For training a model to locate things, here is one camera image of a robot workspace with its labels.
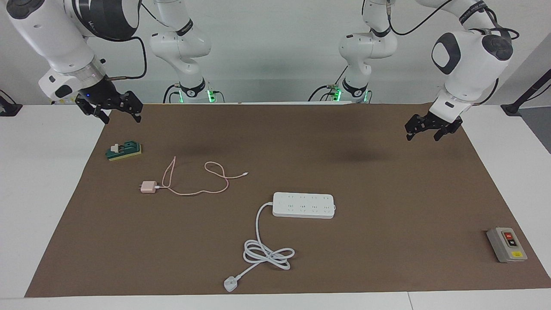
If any brown table mat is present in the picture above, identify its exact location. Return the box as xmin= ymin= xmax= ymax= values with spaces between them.
xmin=25 ymin=102 xmax=551 ymax=298

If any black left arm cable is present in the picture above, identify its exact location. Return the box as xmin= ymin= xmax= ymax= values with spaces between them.
xmin=385 ymin=0 xmax=520 ymax=106

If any pink charging cable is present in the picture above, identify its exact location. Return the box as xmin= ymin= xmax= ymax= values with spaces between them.
xmin=156 ymin=156 xmax=249 ymax=197

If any black stand with pole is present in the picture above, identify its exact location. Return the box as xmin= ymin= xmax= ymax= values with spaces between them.
xmin=501 ymin=69 xmax=551 ymax=117

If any black table clamp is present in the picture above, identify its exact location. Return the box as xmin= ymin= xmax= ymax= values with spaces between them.
xmin=0 ymin=90 xmax=23 ymax=117

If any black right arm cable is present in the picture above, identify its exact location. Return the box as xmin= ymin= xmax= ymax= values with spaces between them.
xmin=84 ymin=0 xmax=183 ymax=82

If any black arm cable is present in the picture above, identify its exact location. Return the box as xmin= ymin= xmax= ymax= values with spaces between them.
xmin=84 ymin=0 xmax=183 ymax=82
xmin=385 ymin=0 xmax=520 ymax=106

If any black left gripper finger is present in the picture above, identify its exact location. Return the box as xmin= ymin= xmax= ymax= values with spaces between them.
xmin=405 ymin=114 xmax=432 ymax=142
xmin=433 ymin=117 xmax=464 ymax=142

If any grey on-off switch box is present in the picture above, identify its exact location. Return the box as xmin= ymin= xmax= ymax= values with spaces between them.
xmin=486 ymin=227 xmax=528 ymax=263

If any white power cord with plug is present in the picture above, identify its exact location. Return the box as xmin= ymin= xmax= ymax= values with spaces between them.
xmin=224 ymin=201 xmax=296 ymax=292

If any white power strip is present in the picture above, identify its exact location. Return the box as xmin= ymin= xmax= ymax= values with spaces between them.
xmin=272 ymin=192 xmax=336 ymax=219

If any green knife switch block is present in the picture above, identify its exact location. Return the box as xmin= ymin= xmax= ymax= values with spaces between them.
xmin=106 ymin=141 xmax=142 ymax=162

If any black base cable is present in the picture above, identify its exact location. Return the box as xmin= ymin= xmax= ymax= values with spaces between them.
xmin=163 ymin=83 xmax=225 ymax=104
xmin=307 ymin=67 xmax=373 ymax=103

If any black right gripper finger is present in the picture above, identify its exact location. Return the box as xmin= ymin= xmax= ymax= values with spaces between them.
xmin=113 ymin=90 xmax=143 ymax=124
xmin=75 ymin=98 xmax=110 ymax=125

